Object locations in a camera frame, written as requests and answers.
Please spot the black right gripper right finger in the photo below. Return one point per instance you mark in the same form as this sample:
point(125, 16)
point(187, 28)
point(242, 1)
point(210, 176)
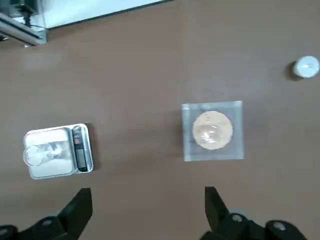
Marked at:
point(220, 220)

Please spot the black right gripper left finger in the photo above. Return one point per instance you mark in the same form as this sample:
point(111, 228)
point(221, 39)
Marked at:
point(72, 217)

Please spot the small clear glass beaker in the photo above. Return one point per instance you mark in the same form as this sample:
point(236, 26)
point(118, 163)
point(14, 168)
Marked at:
point(40, 153)

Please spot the silver digital balance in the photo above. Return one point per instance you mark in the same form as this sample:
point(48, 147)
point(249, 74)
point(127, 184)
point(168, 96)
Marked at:
point(62, 165)

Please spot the tiny clear glass vessel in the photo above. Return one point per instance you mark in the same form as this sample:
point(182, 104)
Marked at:
point(208, 132)

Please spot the white tealight candle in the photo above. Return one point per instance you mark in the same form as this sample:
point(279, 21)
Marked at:
point(306, 67)

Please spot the white desk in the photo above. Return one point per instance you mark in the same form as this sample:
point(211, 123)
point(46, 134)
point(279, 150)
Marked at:
point(87, 10)

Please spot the aluminium profile post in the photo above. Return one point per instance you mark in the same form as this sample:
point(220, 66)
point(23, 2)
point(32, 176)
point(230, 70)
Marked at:
point(22, 32)

